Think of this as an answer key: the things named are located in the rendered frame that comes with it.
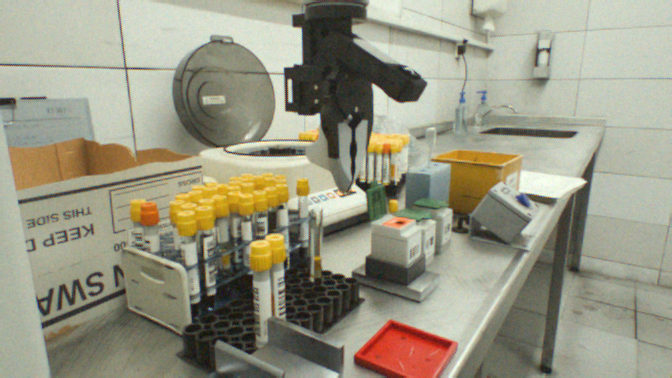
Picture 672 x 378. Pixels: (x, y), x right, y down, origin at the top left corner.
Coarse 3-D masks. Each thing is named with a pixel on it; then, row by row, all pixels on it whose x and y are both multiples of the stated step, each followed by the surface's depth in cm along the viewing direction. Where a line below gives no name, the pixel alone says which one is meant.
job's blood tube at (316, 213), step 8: (312, 208) 45; (320, 208) 45; (312, 216) 44; (320, 216) 44; (312, 224) 44; (320, 224) 44; (312, 232) 44; (320, 232) 44; (312, 240) 45; (320, 240) 45; (312, 248) 45; (320, 248) 45; (312, 256) 45; (320, 256) 45; (312, 264) 45; (320, 264) 45; (312, 272) 45; (320, 272) 45; (312, 280) 46; (320, 280) 46
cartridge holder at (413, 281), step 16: (368, 256) 49; (352, 272) 51; (368, 272) 50; (384, 272) 48; (400, 272) 47; (416, 272) 49; (432, 272) 50; (384, 288) 48; (400, 288) 47; (416, 288) 46; (432, 288) 48
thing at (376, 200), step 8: (376, 184) 50; (368, 192) 48; (376, 192) 50; (384, 192) 51; (368, 200) 48; (376, 200) 50; (384, 200) 51; (368, 208) 48; (376, 208) 50; (384, 208) 51; (368, 216) 49; (376, 216) 50
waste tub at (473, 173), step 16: (432, 160) 78; (448, 160) 76; (464, 160) 88; (480, 160) 86; (496, 160) 84; (512, 160) 76; (464, 176) 75; (480, 176) 74; (496, 176) 72; (512, 176) 77; (464, 192) 76; (480, 192) 74; (448, 208) 78; (464, 208) 77
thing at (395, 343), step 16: (384, 336) 40; (400, 336) 40; (416, 336) 40; (432, 336) 39; (368, 352) 37; (384, 352) 37; (400, 352) 37; (416, 352) 37; (432, 352) 37; (448, 352) 36; (368, 368) 35; (384, 368) 34; (400, 368) 35; (416, 368) 35; (432, 368) 35
